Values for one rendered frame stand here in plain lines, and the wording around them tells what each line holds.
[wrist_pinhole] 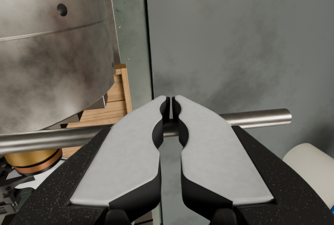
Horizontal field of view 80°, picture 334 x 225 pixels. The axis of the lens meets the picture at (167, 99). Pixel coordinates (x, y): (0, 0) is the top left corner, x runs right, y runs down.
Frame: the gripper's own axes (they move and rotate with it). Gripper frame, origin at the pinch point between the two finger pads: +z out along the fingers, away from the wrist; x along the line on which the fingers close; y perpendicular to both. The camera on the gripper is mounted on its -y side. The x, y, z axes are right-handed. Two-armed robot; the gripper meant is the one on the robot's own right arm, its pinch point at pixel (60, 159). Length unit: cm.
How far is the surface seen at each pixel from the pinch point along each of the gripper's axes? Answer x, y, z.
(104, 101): 2.8, -12.2, 10.1
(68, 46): 10.2, -22.4, 8.6
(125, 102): -19.7, 0.2, 13.1
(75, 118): 2.5, -9.7, 5.2
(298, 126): -108, 104, 191
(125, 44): -54, -9, 16
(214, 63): -108, 22, 85
